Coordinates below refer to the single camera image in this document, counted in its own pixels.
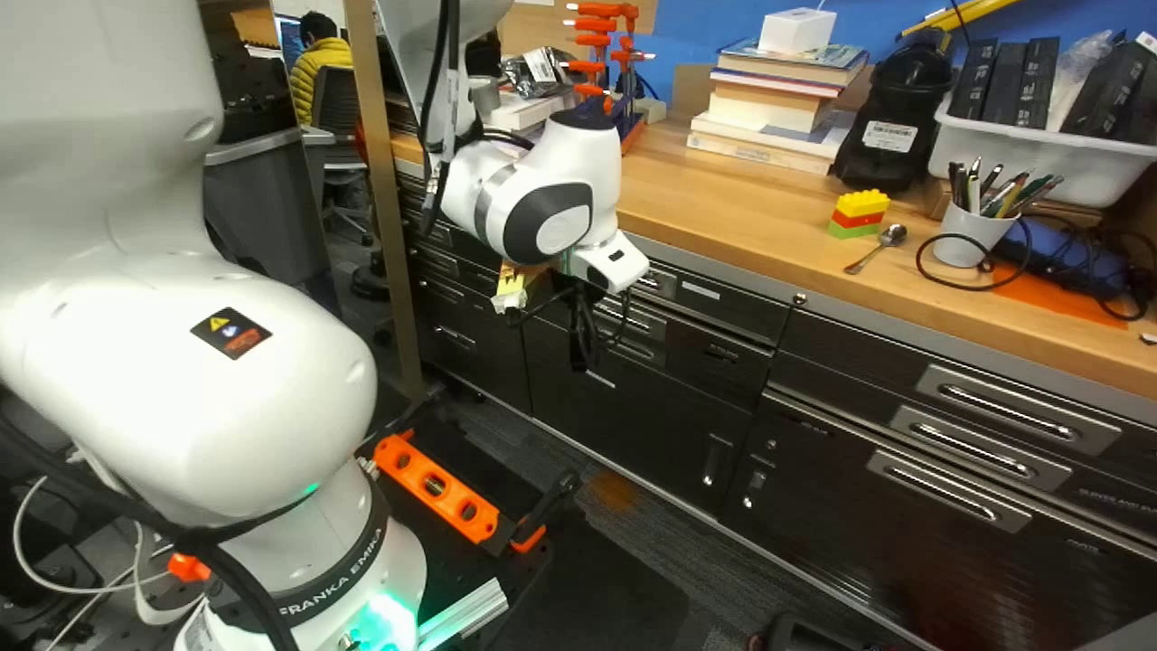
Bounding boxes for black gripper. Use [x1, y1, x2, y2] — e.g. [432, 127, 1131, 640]
[529, 275, 599, 368]

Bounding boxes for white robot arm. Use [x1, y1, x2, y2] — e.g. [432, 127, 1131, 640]
[0, 0, 426, 651]

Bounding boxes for open grey drawer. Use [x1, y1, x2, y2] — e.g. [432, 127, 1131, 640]
[516, 257, 799, 485]

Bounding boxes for orange spirit level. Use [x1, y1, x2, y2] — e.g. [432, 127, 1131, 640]
[373, 436, 546, 558]

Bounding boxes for stack of books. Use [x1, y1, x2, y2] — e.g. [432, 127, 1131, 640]
[687, 43, 872, 174]

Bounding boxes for colourful toy brick stack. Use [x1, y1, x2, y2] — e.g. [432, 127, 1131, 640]
[828, 190, 889, 240]

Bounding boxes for metal spoon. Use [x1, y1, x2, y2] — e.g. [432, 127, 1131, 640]
[843, 226, 909, 275]

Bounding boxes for grey trash bin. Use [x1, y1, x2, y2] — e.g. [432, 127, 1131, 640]
[204, 127, 335, 307]

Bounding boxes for person in yellow shirt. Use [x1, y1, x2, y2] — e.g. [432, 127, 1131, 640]
[290, 13, 355, 127]

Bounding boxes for white pen cup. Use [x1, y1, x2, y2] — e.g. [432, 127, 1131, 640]
[933, 206, 1011, 269]

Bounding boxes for closed cabinet drawers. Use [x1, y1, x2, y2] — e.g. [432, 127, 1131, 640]
[406, 179, 1157, 651]

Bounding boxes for white plastic bin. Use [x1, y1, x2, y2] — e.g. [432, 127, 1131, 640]
[927, 110, 1157, 206]

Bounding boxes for black cable loop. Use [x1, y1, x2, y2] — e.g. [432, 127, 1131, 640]
[910, 228, 1027, 295]

